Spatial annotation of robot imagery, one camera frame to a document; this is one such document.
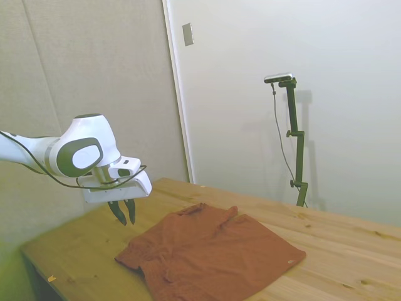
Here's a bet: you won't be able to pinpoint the rust orange shorts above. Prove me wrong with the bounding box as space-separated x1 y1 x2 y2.
114 203 307 301

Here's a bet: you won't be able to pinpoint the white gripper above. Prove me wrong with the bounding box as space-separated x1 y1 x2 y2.
81 171 153 226

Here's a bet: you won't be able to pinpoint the white door trim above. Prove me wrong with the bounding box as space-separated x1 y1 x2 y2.
162 0 197 184

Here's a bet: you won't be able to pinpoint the grey wall plate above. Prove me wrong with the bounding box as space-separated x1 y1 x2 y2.
182 22 194 47

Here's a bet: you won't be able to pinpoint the silver exterior camera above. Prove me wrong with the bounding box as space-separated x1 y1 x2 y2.
263 72 294 84

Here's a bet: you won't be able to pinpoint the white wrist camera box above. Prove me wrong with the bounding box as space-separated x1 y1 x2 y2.
108 157 142 180

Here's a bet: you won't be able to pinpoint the dark green camera stand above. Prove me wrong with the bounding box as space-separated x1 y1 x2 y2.
278 78 310 208

